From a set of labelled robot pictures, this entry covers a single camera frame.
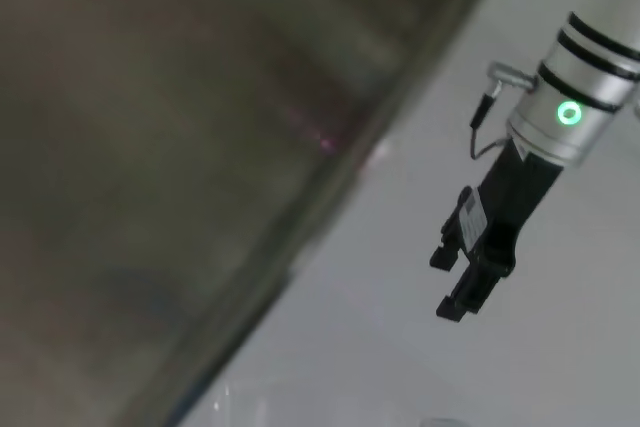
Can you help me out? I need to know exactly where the stainless steel mixing bowl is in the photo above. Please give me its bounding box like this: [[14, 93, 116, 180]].
[[0, 0, 509, 427]]

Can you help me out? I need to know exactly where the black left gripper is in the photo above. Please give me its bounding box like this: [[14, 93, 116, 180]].
[[428, 139, 562, 323]]

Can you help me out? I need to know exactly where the left arm cable with plug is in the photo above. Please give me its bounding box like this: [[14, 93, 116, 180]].
[[468, 61, 540, 161]]

